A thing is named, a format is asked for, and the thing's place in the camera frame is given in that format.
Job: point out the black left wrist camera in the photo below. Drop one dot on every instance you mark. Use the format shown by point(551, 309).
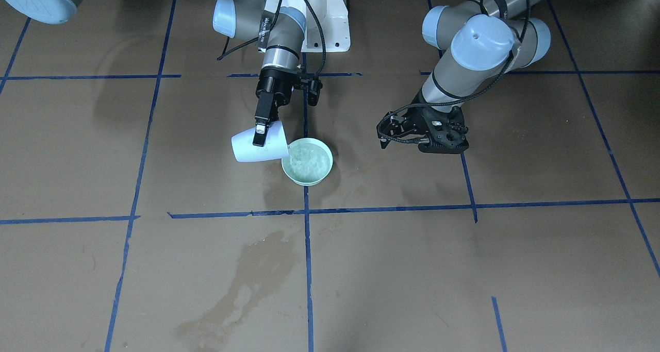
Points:
point(445, 131)

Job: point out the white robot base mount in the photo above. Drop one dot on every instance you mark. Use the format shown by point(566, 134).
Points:
point(330, 26)

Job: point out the blue plastic cup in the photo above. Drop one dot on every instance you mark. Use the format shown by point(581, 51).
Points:
point(276, 145)

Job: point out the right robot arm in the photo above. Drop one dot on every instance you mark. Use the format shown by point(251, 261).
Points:
point(278, 29)

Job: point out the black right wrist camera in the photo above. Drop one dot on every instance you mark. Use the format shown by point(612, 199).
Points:
point(311, 84)

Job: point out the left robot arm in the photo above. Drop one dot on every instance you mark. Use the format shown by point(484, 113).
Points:
point(480, 40)

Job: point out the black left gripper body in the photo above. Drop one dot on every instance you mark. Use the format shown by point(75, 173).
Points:
point(415, 119)

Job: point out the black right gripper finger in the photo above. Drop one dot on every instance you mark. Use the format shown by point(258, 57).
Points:
point(265, 114)

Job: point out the green ceramic bowl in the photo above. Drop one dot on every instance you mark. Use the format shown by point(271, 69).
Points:
point(309, 161)

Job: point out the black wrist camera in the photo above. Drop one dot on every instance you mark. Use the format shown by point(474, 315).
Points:
point(445, 131)
point(311, 84)

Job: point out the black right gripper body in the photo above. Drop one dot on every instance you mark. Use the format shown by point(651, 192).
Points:
point(273, 86)

